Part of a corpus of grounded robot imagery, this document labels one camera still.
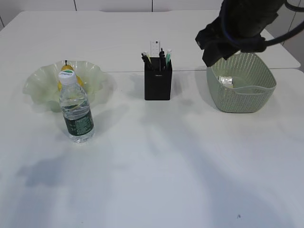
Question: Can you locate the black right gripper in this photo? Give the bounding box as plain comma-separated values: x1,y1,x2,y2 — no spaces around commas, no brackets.
195,0,278,67

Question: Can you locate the black pen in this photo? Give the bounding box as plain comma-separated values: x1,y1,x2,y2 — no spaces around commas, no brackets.
142,56,154,70
159,48,166,71

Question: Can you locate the yellow white waste paper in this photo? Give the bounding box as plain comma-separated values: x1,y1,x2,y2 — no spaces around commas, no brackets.
218,76,234,88

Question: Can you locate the green utility knife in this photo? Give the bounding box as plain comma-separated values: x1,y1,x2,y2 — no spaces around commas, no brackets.
165,49,171,68

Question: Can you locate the yellow pear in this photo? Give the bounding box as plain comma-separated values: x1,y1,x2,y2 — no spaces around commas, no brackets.
57,61,84,91

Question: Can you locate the clear plastic ruler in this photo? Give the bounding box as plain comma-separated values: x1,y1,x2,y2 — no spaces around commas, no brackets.
150,40,161,57

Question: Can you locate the green plastic woven basket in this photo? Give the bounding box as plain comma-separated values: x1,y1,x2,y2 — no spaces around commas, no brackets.
207,53,277,114

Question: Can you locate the black square pen holder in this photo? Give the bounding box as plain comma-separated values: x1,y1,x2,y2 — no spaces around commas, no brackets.
144,57,172,101

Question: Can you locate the clear plastic water bottle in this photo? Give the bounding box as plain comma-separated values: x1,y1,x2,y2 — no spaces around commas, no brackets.
58,70,95,143

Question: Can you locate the green wavy glass plate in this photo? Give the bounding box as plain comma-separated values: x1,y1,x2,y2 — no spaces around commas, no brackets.
23,60,116,113

